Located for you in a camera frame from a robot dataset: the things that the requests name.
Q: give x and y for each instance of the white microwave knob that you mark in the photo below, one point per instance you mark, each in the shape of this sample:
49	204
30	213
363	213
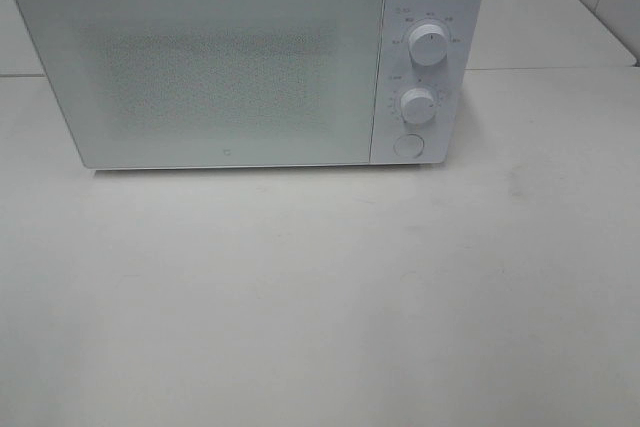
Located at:
418	106
428	43

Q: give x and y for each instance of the white microwave door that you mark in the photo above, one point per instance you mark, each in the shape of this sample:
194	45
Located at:
209	83

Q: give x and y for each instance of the white microwave oven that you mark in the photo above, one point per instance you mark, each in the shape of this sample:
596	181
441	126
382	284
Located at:
397	73

